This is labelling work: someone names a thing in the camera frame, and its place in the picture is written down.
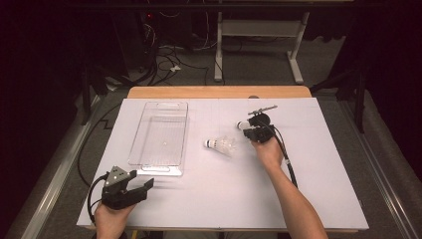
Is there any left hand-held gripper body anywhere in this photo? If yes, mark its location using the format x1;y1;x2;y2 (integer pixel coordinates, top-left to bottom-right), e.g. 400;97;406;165
102;165;147;211

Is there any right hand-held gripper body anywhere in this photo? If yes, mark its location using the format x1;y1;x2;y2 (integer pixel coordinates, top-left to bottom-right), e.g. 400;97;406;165
247;105;279;144

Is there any clear plastic tray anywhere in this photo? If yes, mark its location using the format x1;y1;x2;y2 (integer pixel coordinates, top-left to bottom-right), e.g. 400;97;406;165
127;101;189;177

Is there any person's right hand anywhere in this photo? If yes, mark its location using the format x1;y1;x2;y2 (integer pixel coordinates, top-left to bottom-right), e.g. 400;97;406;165
250;135;286;169

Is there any person's left hand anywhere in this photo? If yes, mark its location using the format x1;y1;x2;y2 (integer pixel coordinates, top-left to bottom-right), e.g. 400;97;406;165
94;202;136;239

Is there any white table cover board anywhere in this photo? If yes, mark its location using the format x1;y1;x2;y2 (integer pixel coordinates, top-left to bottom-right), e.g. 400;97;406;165
77;98;370;232

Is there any black metal stand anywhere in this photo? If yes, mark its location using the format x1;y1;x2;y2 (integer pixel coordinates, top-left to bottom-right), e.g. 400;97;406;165
310;64;369;133
81;64;110;126

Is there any black horizontal bar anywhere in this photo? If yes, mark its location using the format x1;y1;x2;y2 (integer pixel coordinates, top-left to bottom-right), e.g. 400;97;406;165
66;2;422;10

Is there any dark computer tower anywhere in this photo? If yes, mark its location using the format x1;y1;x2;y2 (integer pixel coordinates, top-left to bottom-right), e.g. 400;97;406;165
112;9;160;73

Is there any dark curtain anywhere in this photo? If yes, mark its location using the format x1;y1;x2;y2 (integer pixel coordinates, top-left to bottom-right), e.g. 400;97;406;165
344;0;422;183

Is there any left hand-held gripper cable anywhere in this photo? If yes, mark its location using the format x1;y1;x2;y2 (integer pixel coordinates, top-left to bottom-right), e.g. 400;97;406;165
87;172;110;226

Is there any hand-held gripper cable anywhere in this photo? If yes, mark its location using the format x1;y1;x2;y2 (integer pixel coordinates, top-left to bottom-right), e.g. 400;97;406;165
87;172;110;226
264;122;299;189

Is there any long black floor cable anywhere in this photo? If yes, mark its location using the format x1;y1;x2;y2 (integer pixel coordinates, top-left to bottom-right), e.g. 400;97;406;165
77;102;123;187

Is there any right hand-held gripper cable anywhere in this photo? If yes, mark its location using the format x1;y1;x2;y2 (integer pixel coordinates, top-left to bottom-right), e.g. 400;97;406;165
264;122;299;189

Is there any aluminium floor rail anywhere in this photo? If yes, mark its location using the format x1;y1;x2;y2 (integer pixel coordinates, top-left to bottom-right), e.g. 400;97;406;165
339;98;422;239
18;94;103;239

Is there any white metal stand frame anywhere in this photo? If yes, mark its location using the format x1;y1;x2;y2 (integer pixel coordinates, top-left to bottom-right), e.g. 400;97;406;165
213;11;312;86

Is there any bundle of floor cables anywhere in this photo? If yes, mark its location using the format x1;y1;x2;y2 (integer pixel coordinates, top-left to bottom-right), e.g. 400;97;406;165
137;43;213;88

